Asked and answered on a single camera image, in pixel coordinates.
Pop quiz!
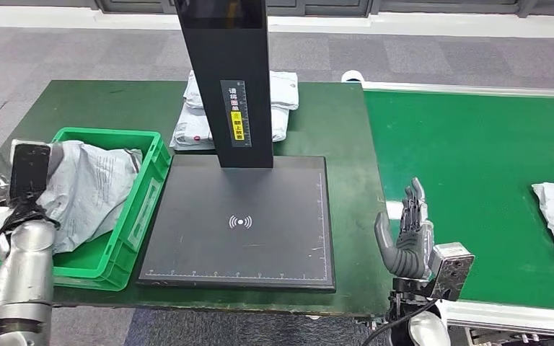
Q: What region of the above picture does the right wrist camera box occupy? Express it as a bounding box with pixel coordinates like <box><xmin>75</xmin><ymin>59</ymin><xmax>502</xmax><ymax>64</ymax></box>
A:
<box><xmin>429</xmin><ymin>241</ymin><xmax>475</xmax><ymax>302</ymax></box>

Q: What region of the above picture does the grey framed glass partition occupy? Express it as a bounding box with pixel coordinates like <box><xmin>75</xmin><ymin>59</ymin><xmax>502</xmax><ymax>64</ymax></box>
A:
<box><xmin>0</xmin><ymin>0</ymin><xmax>554</xmax><ymax>19</ymax></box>

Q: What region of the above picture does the green conveyor belt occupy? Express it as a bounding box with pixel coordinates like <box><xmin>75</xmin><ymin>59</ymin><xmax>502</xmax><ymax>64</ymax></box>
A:
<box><xmin>363</xmin><ymin>89</ymin><xmax>554</xmax><ymax>312</ymax></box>

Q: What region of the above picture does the white label on crate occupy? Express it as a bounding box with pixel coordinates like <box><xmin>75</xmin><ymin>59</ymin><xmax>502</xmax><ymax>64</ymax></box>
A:
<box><xmin>128</xmin><ymin>177</ymin><xmax>162</xmax><ymax>252</ymax></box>

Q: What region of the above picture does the ruler sticker with yellow patch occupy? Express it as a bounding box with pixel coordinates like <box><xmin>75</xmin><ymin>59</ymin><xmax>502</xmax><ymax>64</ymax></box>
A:
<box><xmin>220</xmin><ymin>79</ymin><xmax>252</xmax><ymax>148</ymax></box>

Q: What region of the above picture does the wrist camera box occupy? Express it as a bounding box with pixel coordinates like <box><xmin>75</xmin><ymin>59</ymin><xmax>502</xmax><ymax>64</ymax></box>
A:
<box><xmin>9</xmin><ymin>139</ymin><xmax>53</xmax><ymax>202</ymax></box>
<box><xmin>429</xmin><ymin>241</ymin><xmax>475</xmax><ymax>302</ymax></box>

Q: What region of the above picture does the folded grey mailer bag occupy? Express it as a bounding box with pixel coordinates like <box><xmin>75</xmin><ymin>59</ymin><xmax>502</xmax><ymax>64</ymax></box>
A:
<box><xmin>183</xmin><ymin>70</ymin><xmax>300</xmax><ymax>112</ymax></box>

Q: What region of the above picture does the black inbound scanner machine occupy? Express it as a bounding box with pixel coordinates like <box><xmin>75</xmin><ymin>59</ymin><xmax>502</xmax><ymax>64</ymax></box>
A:
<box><xmin>136</xmin><ymin>0</ymin><xmax>337</xmax><ymax>293</ymax></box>

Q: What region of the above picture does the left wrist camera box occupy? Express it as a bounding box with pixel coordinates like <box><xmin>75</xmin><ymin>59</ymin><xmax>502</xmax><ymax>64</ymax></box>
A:
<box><xmin>9</xmin><ymin>139</ymin><xmax>53</xmax><ymax>202</ymax></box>

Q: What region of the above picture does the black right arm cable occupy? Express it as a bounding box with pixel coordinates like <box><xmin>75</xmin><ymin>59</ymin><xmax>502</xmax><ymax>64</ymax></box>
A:
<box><xmin>360</xmin><ymin>298</ymin><xmax>438</xmax><ymax>346</ymax></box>

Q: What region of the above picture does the grey mailer bag red mark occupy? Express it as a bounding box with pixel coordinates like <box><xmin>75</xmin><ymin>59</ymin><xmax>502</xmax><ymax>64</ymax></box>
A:
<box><xmin>169</xmin><ymin>102</ymin><xmax>291</xmax><ymax>151</ymax></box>

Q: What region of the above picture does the green plastic crate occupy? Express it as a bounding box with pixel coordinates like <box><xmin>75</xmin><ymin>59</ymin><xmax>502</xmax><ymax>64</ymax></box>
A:
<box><xmin>0</xmin><ymin>126</ymin><xmax>173</xmax><ymax>292</ymax></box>

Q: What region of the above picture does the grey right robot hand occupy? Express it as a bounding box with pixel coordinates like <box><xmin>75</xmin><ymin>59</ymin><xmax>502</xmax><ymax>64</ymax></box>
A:
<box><xmin>374</xmin><ymin>177</ymin><xmax>435</xmax><ymax>280</ymax></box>

